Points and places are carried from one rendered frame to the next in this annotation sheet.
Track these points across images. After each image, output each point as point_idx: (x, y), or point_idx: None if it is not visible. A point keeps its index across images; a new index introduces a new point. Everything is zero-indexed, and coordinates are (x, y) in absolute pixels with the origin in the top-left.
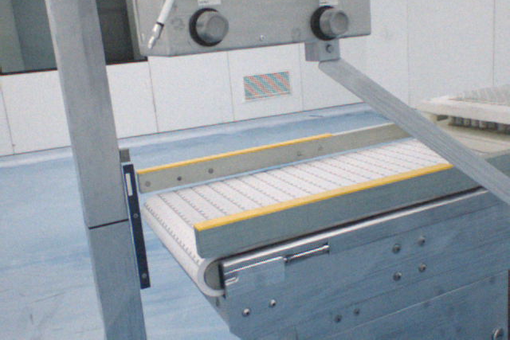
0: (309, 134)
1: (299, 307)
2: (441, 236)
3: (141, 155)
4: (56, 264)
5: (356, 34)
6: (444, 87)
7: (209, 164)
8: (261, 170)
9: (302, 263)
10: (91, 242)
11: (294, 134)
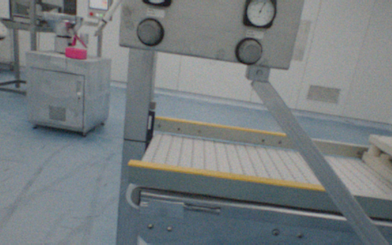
0: (339, 131)
1: (188, 239)
2: (318, 239)
3: (235, 111)
4: None
5: (274, 67)
6: None
7: (199, 126)
8: None
9: (197, 213)
10: (122, 146)
11: (329, 128)
